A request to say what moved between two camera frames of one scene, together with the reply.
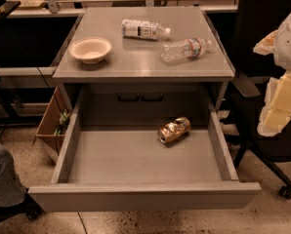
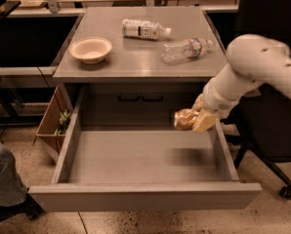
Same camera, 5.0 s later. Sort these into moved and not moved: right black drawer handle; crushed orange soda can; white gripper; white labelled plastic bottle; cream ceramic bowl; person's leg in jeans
Moved: crushed orange soda can; white gripper
Not moved: white labelled plastic bottle; right black drawer handle; cream ceramic bowl; person's leg in jeans
